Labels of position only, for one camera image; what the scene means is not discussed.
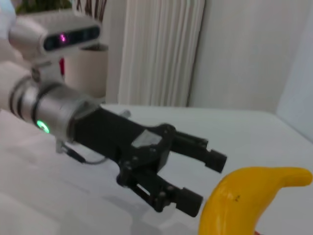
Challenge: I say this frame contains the yellow banana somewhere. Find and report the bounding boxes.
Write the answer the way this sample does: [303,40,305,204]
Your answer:
[198,166,313,235]

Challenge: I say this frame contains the green leafy plant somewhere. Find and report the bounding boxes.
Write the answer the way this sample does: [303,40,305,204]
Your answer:
[16,0,73,15]

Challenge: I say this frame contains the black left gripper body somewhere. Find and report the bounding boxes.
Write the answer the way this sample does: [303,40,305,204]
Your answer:
[70,106,176,177]

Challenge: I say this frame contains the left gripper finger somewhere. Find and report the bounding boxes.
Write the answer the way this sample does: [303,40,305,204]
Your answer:
[170,129,227,174]
[116,160,204,218]

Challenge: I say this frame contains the beige plant pot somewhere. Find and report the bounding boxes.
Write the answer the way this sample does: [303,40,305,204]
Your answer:
[65,44,109,98]

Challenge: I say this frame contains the white pleated curtain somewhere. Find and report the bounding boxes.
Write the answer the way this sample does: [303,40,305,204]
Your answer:
[118,0,205,107]

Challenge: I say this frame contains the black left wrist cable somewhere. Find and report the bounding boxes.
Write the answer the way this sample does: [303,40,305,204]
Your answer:
[55,139,106,165]

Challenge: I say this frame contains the brown dry twigs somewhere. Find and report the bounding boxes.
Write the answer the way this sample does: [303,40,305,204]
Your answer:
[73,0,109,22]

